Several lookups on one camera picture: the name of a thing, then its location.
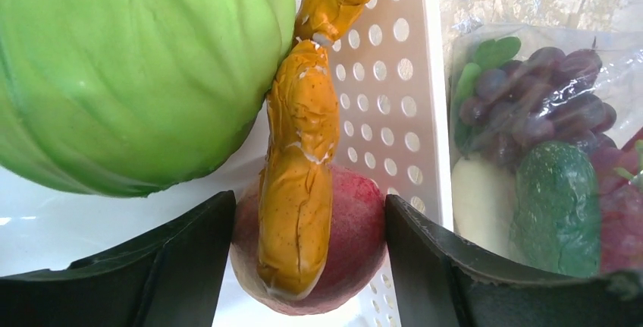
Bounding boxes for pink peach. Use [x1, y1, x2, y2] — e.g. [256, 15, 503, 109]
[229, 164, 387, 316]

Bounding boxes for light red grapes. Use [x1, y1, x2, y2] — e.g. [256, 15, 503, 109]
[591, 130, 642, 272]

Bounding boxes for green leafy vegetable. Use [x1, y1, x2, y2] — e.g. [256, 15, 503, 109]
[450, 36, 522, 153]

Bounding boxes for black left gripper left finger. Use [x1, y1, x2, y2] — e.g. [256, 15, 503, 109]
[1, 190, 236, 326]

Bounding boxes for white plastic basket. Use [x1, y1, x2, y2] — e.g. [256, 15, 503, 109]
[1, 0, 453, 326]

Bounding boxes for dark red grapes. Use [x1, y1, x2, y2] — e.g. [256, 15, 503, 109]
[460, 46, 617, 169]

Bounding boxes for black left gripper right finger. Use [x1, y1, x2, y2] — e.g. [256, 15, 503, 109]
[385, 195, 642, 326]

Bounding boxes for green cabbage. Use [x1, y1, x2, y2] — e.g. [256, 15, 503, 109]
[1, 0, 296, 197]

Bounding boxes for clear orange zip bag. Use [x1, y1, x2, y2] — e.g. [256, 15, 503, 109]
[450, 26, 642, 278]

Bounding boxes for white radish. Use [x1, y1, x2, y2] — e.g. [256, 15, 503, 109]
[451, 156, 525, 263]

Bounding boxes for green cucumber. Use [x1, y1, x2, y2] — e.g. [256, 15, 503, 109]
[510, 141, 601, 278]

